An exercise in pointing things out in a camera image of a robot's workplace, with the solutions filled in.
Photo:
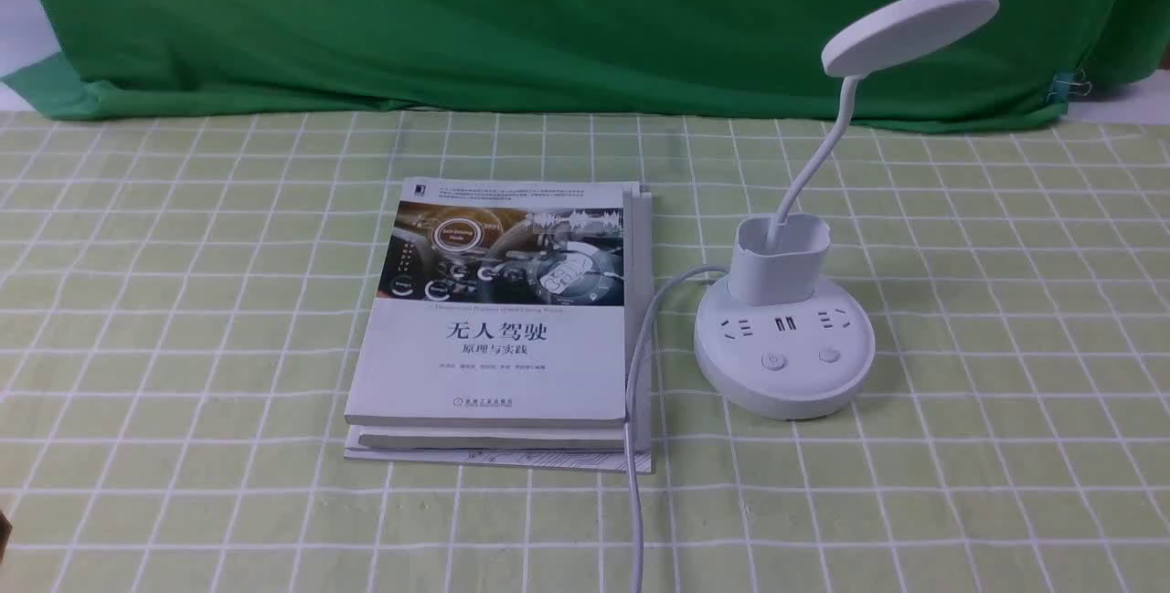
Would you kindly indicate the white desk lamp with sockets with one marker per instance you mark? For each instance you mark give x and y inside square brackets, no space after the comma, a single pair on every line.
[775,335]

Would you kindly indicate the top book with car cover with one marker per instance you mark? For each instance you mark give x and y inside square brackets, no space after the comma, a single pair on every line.
[498,346]

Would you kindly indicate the bottom thin white book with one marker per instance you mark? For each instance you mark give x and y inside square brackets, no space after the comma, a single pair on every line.
[543,460]

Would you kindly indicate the middle white book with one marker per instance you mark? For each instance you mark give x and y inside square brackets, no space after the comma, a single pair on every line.
[512,439]

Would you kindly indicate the green checkered tablecloth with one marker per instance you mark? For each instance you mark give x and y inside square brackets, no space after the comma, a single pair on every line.
[184,300]

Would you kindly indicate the teal binder clip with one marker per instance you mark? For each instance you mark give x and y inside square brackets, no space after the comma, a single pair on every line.
[1069,86]

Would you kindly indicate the green backdrop cloth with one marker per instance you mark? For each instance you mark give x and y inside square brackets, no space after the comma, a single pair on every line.
[758,59]

